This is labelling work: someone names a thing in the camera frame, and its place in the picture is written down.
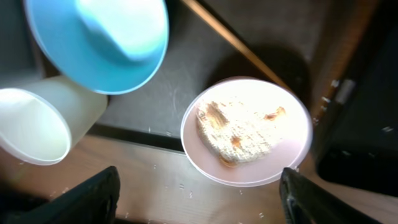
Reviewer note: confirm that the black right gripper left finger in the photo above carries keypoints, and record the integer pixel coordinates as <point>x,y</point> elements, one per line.
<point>92,201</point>

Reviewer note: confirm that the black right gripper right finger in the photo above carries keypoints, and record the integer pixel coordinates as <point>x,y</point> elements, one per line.
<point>305,202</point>

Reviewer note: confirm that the white plastic cup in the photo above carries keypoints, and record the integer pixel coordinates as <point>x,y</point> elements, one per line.
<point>42,121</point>

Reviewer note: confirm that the rice and food scraps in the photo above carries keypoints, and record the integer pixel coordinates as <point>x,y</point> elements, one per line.
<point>238,132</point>

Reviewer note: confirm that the black waste tray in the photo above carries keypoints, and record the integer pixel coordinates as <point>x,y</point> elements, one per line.
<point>362,150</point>

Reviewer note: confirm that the wooden chopstick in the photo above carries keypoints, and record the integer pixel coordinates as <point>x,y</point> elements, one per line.
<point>234,40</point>

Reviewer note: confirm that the light blue bowl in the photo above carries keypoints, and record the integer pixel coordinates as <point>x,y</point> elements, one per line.
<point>110,47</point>

